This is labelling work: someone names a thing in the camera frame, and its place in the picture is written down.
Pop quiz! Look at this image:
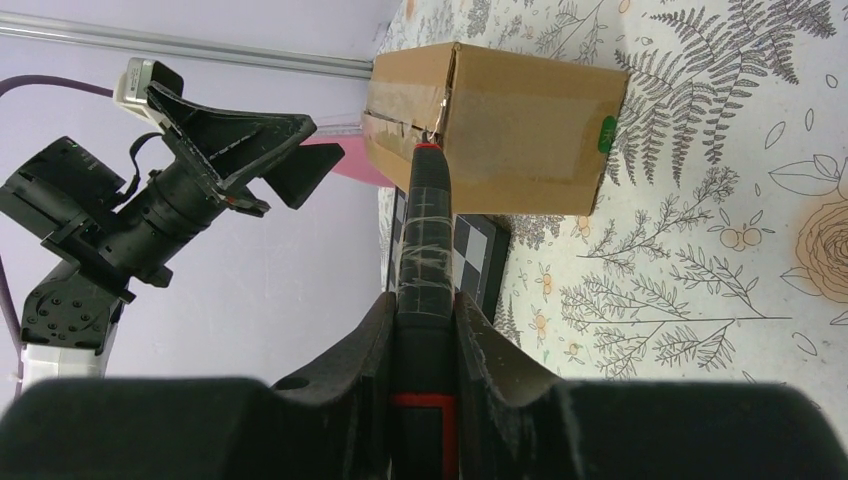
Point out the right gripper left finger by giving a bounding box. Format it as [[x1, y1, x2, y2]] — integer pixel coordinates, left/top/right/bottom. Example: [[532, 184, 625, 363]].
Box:
[[1, 293, 396, 479]]

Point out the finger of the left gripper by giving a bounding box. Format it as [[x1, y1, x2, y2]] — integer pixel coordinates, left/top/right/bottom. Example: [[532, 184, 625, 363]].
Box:
[[146, 82, 317, 197], [264, 143, 345, 210]]

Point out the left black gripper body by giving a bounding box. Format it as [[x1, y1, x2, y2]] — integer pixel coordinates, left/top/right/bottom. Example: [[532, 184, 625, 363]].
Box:
[[115, 160, 232, 265]]

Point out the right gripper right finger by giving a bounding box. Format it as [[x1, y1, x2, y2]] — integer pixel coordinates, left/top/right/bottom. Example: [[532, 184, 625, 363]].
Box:
[[454, 294, 847, 479]]

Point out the red black utility knife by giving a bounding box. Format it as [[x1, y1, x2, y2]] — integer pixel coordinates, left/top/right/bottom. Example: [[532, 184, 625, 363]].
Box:
[[389, 142, 459, 479]]

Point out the brown cardboard express box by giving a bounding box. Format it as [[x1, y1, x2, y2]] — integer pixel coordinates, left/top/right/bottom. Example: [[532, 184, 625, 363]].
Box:
[[362, 42, 628, 216]]

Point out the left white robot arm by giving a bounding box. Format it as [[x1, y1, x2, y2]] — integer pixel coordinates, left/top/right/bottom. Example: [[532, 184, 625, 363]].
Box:
[[1, 82, 344, 388]]

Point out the pink triangular block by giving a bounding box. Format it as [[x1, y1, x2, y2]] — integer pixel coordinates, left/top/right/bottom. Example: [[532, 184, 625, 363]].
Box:
[[304, 134, 395, 188]]

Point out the black white checkerboard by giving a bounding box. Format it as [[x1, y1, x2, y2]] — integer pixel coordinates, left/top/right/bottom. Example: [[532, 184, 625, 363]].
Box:
[[378, 187, 510, 323]]

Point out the floral patterned table mat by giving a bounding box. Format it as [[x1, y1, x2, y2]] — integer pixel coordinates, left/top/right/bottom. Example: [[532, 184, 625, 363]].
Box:
[[382, 1, 847, 434]]

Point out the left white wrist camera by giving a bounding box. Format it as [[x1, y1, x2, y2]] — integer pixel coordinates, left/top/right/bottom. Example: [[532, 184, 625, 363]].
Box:
[[112, 57, 184, 126]]

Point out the left aluminium corner post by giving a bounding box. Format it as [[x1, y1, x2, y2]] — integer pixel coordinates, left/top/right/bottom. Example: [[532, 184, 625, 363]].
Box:
[[1, 11, 373, 80]]

